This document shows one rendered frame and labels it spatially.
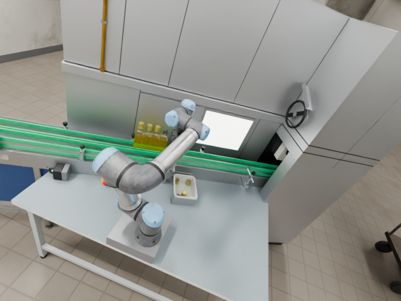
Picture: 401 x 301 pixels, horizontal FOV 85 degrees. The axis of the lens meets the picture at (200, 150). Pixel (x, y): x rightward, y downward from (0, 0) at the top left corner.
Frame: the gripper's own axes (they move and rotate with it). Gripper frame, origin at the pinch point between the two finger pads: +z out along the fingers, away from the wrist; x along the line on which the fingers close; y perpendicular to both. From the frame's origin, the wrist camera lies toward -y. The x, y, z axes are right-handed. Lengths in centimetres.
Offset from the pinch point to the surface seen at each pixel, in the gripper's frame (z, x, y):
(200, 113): -9.3, -19.8, 42.0
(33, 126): 24, 88, 33
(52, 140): 25, 74, 24
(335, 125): -41, -98, 8
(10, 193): 75, 102, 17
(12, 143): 26, 93, 17
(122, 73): -23, 38, 45
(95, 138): 24, 50, 33
